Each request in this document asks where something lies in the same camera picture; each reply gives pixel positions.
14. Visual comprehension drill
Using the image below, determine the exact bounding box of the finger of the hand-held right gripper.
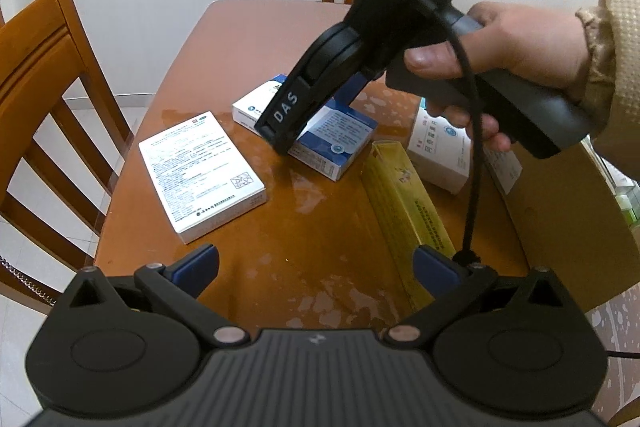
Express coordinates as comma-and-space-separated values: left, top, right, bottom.
271, 126, 307, 156
339, 73, 374, 108

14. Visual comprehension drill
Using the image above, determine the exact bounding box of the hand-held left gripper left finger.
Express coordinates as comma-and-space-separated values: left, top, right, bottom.
67, 244, 250, 349

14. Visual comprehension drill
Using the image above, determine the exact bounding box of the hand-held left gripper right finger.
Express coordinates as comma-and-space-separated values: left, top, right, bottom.
384, 245, 571, 350

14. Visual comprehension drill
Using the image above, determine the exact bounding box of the blue white molecule print box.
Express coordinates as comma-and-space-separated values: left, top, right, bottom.
289, 103, 380, 182

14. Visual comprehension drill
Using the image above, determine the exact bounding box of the yellow long box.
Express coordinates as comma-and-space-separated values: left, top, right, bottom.
360, 140, 459, 314

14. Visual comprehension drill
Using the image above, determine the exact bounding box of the white medicine box small text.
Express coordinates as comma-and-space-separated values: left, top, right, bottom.
138, 110, 267, 246

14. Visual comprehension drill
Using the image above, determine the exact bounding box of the white medicine box round logo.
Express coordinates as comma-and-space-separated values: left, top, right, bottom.
406, 98, 474, 196

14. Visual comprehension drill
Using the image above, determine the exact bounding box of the cardboard box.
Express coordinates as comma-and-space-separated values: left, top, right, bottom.
479, 127, 640, 313

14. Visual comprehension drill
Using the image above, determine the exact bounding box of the wooden desktop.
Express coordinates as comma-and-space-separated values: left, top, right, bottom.
93, 0, 640, 413

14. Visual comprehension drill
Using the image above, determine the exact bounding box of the person's right hand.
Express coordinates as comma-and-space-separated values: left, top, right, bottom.
403, 1, 592, 154

